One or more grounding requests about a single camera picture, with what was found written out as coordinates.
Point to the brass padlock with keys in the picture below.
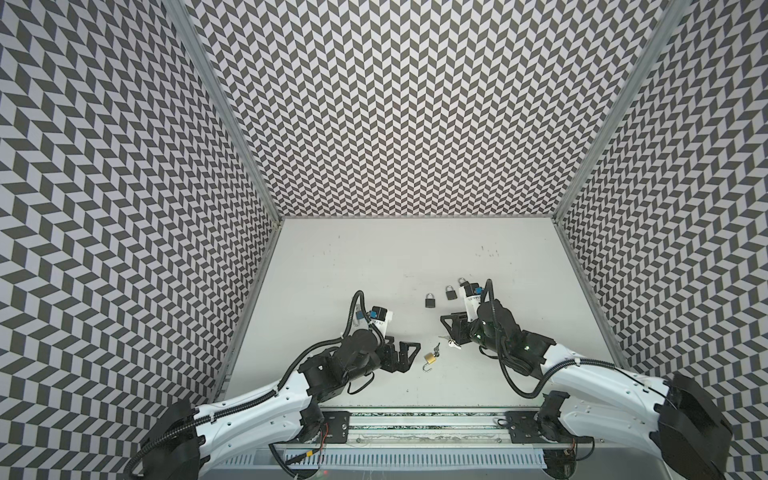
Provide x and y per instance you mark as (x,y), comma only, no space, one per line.
(431,358)

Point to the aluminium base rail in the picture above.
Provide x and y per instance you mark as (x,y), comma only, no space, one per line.
(368,443)

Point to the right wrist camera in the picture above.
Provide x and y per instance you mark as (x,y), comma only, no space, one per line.
(471,295)

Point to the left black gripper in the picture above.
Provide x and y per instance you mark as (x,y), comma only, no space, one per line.
(404,362)

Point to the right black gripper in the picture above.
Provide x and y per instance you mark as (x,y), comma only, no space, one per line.
(466,330)

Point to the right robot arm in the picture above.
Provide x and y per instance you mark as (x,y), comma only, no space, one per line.
(675,420)

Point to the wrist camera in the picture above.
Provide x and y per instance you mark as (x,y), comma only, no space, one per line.
(381,317)
(471,295)

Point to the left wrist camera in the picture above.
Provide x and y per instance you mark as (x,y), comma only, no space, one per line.
(381,317)

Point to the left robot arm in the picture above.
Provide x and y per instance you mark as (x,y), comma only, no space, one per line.
(187,441)

